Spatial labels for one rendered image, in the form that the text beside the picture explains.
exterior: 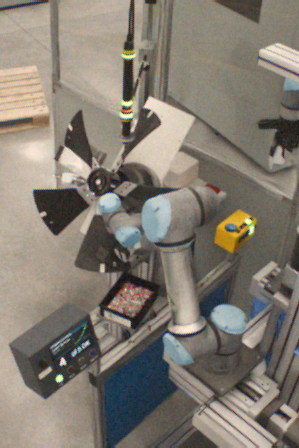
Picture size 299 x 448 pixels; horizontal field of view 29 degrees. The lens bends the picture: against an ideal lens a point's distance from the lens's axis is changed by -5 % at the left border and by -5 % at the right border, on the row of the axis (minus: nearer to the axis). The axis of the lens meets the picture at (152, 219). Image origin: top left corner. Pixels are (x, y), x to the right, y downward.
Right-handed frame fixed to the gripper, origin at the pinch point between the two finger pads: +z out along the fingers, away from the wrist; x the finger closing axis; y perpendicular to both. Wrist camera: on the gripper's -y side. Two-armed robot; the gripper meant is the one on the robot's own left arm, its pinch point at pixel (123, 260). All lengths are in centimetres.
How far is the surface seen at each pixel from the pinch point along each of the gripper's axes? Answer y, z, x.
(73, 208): 6.6, 0.3, 35.2
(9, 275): -15, 104, 113
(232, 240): 36.1, 9.2, -24.7
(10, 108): 101, 126, 262
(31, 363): -58, -39, -25
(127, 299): -7.1, 16.6, -4.2
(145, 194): 22.9, -12.2, 6.2
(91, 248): -3.3, 0.2, 14.5
